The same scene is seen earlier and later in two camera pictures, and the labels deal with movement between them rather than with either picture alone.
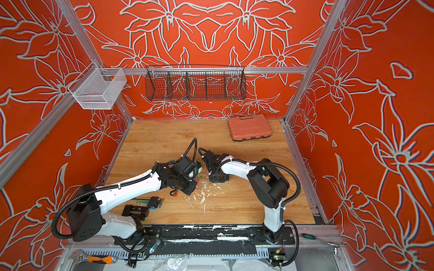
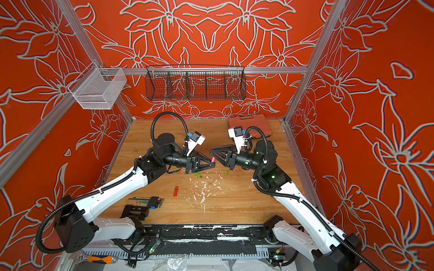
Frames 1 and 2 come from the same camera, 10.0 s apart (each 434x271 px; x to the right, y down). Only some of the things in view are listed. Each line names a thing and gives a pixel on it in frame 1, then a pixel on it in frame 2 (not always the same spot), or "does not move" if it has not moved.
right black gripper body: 215,176 -> 247,161
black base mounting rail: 267,235 does not move
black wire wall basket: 195,82 does not move
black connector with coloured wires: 152,202 does not move
